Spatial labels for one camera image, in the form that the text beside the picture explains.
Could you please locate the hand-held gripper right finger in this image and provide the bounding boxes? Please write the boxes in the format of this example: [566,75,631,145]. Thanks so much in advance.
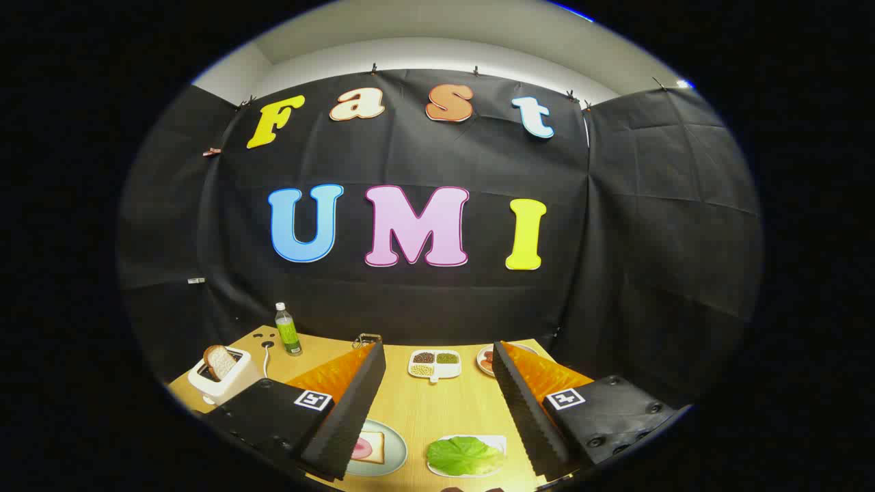
[492,340,691,482]

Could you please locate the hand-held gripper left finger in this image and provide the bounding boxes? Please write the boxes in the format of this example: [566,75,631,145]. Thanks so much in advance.
[202,342,387,482]

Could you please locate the green lettuce leaf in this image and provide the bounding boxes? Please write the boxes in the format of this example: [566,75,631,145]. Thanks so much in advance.
[427,437,505,477]

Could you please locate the toasted bread slice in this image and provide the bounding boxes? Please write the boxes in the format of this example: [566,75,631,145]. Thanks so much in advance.
[203,344,237,382]

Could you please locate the white square plate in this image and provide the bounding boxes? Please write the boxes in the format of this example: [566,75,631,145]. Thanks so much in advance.
[427,435,508,478]

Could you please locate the white bread slice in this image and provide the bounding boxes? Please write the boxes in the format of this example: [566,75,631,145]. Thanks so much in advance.
[352,430,386,465]

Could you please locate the white oval plate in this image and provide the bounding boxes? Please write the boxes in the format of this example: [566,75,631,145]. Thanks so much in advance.
[476,343,541,378]

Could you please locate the light green round plate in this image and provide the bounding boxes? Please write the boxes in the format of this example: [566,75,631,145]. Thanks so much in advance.
[345,419,408,477]

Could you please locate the white divided dish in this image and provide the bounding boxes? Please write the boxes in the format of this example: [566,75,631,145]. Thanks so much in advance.
[408,349,462,383]

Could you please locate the green label plastic bottle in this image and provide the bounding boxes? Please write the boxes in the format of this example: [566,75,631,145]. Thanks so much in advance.
[275,303,303,357]

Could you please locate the white toaster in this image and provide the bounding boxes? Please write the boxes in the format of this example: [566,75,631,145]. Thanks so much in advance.
[187,347,264,405]

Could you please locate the black backdrop cloth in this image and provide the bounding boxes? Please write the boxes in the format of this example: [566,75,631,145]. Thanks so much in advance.
[116,68,765,411]

